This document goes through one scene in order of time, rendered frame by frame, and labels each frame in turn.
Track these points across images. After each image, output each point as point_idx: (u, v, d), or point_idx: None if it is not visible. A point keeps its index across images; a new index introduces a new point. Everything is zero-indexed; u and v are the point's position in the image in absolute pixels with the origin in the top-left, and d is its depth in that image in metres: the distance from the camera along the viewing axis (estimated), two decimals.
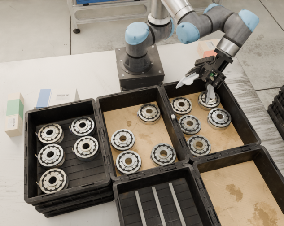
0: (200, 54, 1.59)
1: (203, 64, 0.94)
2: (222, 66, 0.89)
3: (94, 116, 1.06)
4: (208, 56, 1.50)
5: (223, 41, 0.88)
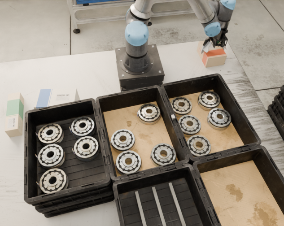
0: (200, 55, 1.59)
1: None
2: (222, 36, 1.40)
3: (94, 116, 1.06)
4: (208, 56, 1.50)
5: None
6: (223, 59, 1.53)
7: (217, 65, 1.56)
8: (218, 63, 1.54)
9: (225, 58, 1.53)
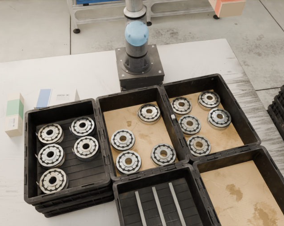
0: (212, 3, 1.32)
1: None
2: None
3: (94, 116, 1.06)
4: (222, 1, 1.22)
5: None
6: (240, 7, 1.25)
7: (233, 15, 1.28)
8: (234, 11, 1.26)
9: (243, 6, 1.25)
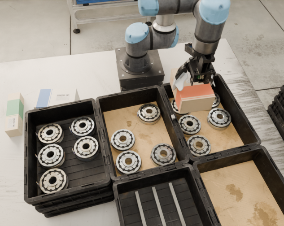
0: (173, 90, 0.97)
1: (188, 62, 0.83)
2: (205, 67, 0.77)
3: (94, 116, 1.06)
4: (182, 97, 0.88)
5: (194, 41, 0.73)
6: (208, 102, 0.90)
7: (199, 110, 0.93)
8: (200, 107, 0.92)
9: (213, 102, 0.90)
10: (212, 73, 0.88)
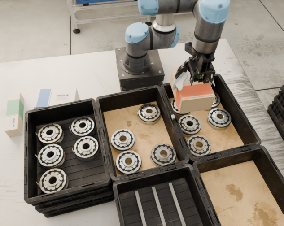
0: (173, 90, 0.97)
1: (188, 61, 0.83)
2: (205, 66, 0.77)
3: (94, 116, 1.06)
4: (182, 96, 0.88)
5: (194, 41, 0.73)
6: (208, 102, 0.90)
7: (199, 110, 0.93)
8: (200, 106, 0.92)
9: (213, 101, 0.90)
10: (211, 72, 0.88)
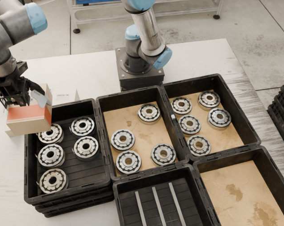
0: None
1: None
2: (6, 89, 0.72)
3: (94, 116, 1.06)
4: (8, 119, 0.82)
5: None
6: (41, 124, 0.85)
7: (37, 132, 0.88)
8: (35, 128, 0.86)
9: (46, 123, 0.85)
10: (41, 93, 0.83)
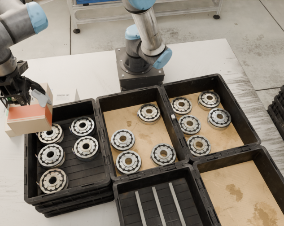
0: None
1: None
2: (7, 89, 0.71)
3: (94, 116, 1.06)
4: (9, 118, 0.82)
5: None
6: (41, 123, 0.85)
7: (37, 131, 0.88)
8: (36, 128, 0.86)
9: (47, 123, 0.85)
10: (41, 93, 0.83)
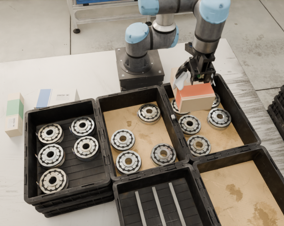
0: (173, 90, 0.97)
1: (188, 61, 0.83)
2: (205, 66, 0.77)
3: (94, 116, 1.06)
4: (182, 96, 0.88)
5: (195, 40, 0.73)
6: (208, 102, 0.90)
7: (199, 110, 0.93)
8: (201, 106, 0.92)
9: (213, 101, 0.90)
10: None
